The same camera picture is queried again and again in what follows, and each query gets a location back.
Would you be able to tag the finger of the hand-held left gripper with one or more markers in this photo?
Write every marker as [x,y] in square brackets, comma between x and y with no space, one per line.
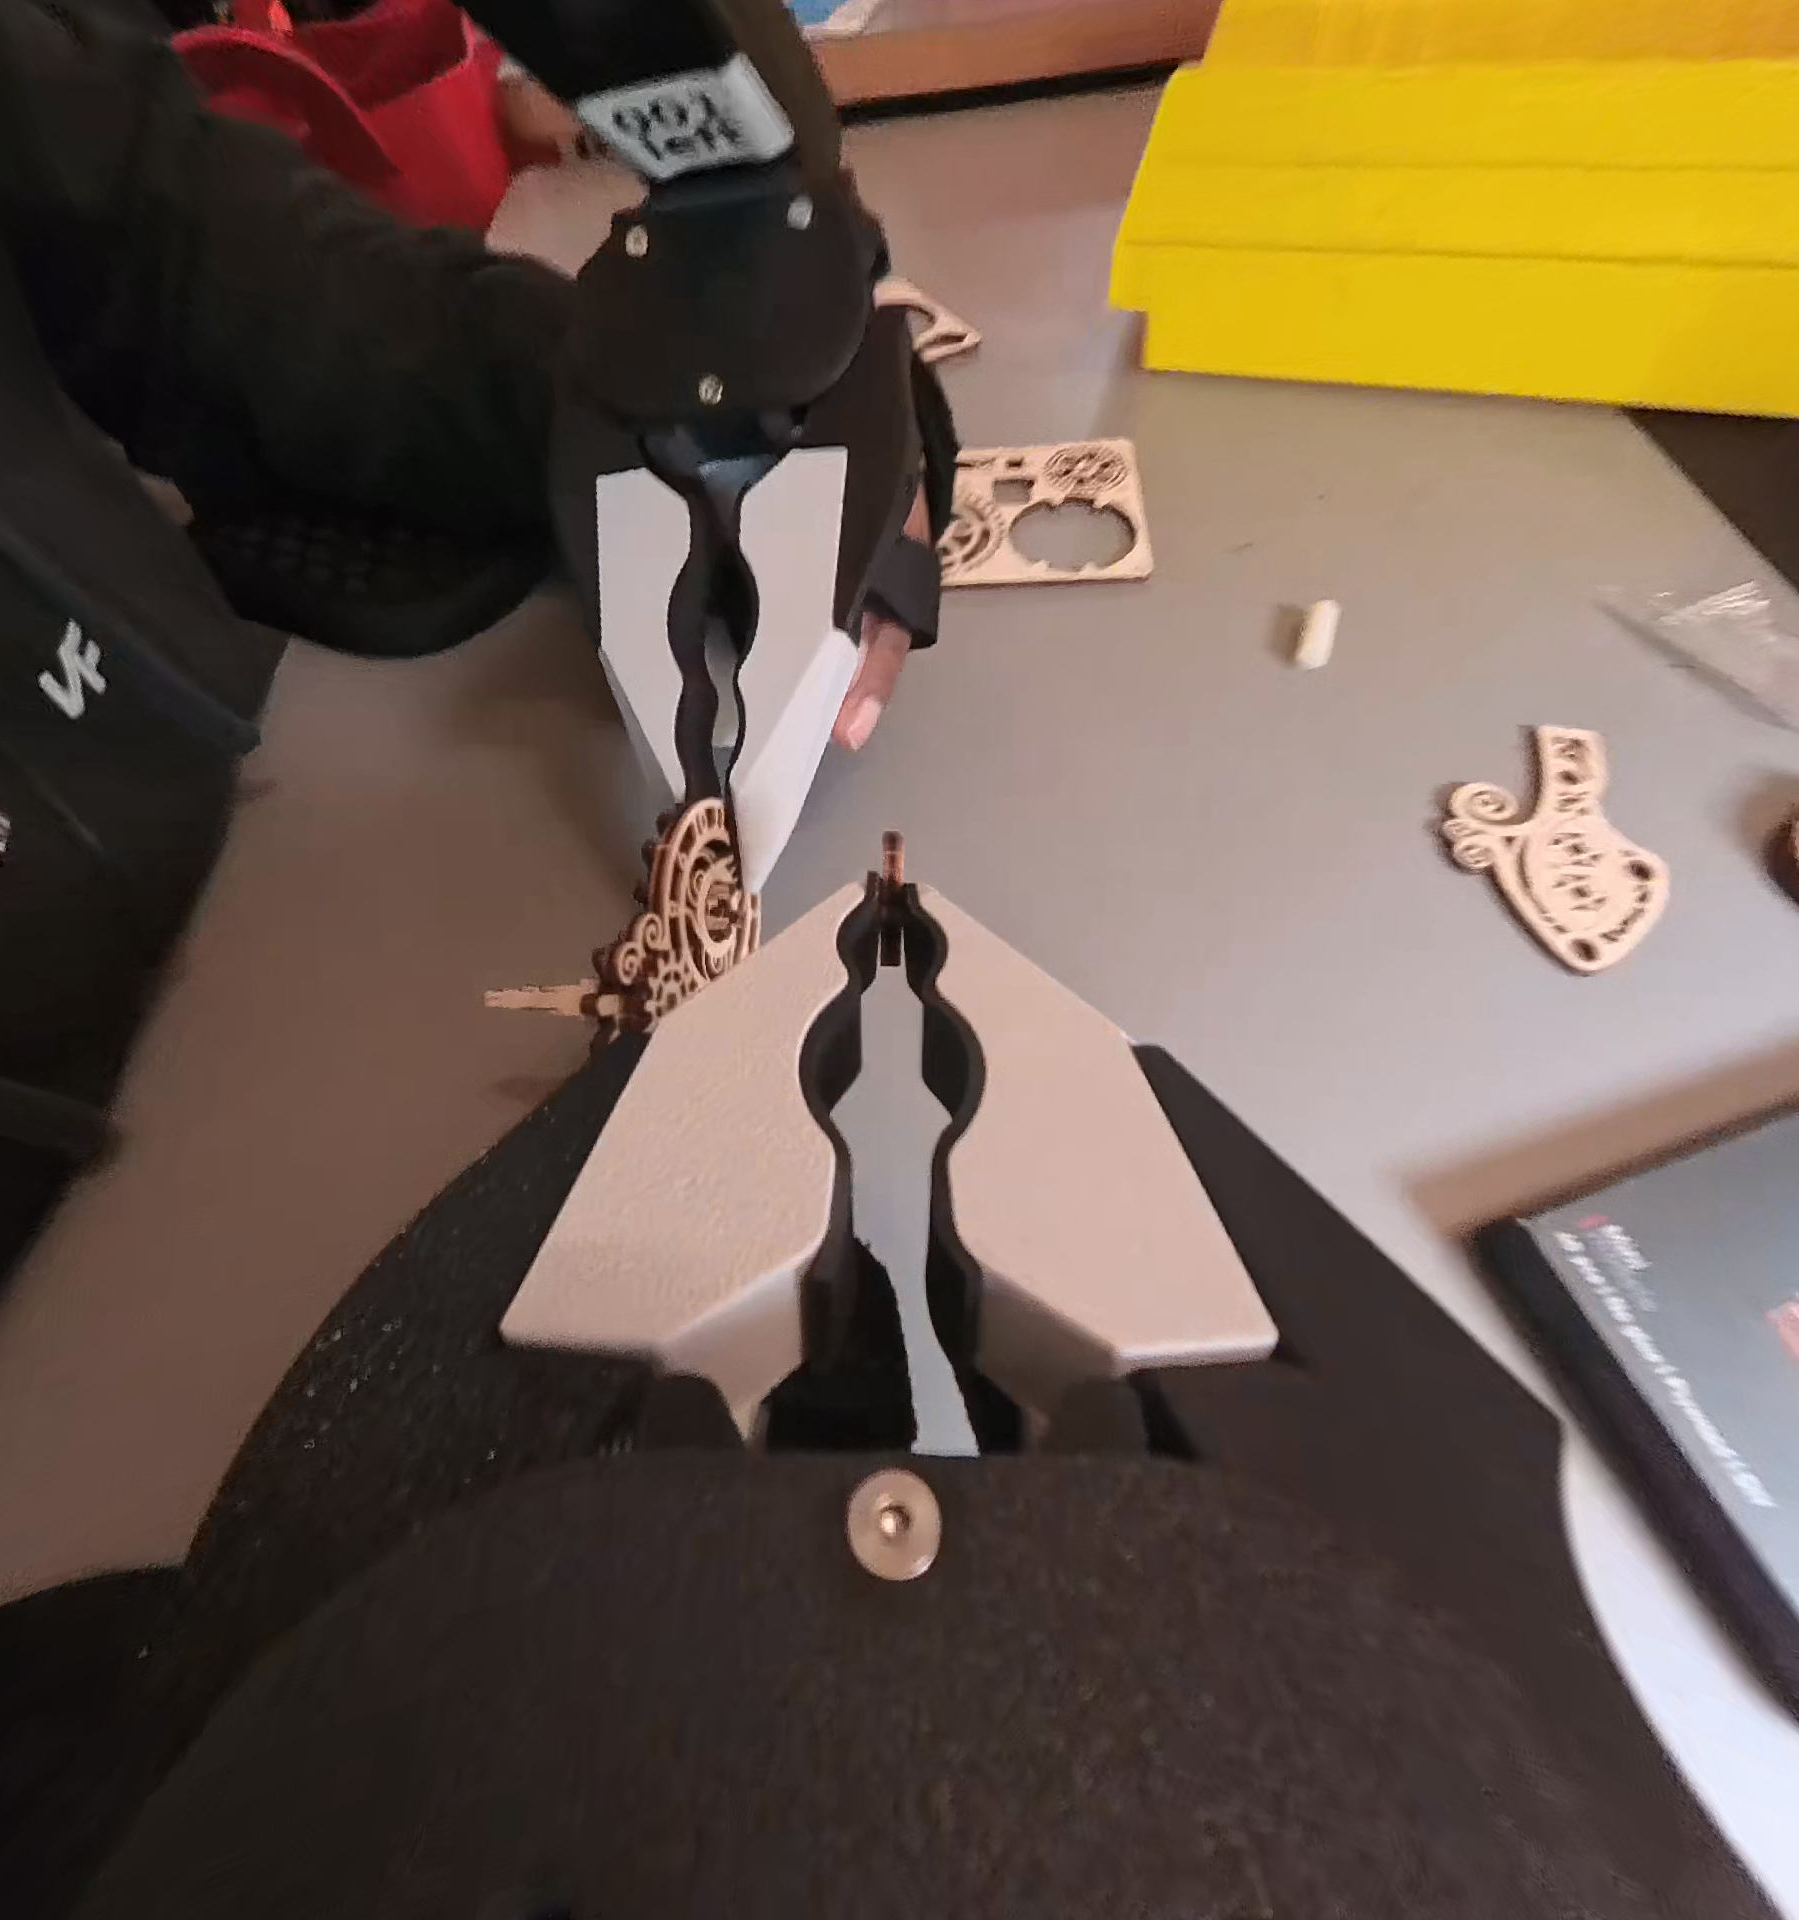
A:
[633,602]
[803,630]

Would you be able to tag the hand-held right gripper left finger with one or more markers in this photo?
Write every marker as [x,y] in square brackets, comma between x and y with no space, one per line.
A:
[674,1200]

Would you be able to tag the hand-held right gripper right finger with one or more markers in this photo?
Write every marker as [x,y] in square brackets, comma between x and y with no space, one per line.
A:
[1110,1216]

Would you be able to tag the small wooden pinion gear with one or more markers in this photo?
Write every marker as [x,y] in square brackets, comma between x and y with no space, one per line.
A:
[893,886]

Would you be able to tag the wooden gear assembly with pegs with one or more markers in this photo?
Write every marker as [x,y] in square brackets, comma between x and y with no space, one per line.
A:
[697,916]

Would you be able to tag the wooden puzzle sheet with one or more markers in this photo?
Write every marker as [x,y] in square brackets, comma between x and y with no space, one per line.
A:
[1093,518]
[938,323]

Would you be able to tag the person's left forearm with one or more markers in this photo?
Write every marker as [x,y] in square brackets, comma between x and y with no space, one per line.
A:
[315,345]

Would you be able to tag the person's left hand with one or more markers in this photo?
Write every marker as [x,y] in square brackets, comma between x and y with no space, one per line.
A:
[870,690]

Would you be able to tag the black textured seat cushion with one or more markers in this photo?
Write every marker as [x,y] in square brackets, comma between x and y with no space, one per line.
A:
[360,579]

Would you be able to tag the red plastic stool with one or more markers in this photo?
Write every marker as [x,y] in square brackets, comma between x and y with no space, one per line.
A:
[389,105]

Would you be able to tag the small white cylinder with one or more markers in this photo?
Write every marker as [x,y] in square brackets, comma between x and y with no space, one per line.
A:
[1312,632]

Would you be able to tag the ornate wooden teardrop piece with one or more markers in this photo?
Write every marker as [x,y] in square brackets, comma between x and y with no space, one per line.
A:
[1567,855]

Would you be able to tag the person's black printed hoodie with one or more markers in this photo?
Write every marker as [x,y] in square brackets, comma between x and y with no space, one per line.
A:
[58,751]

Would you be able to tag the black puzzle box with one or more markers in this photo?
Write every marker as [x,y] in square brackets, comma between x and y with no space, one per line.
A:
[1710,1351]

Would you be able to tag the yellow plastic bin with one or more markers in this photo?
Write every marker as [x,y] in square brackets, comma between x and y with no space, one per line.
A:
[1516,225]

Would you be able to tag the clear plastic bag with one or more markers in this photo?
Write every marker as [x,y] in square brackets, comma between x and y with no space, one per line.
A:
[1739,645]

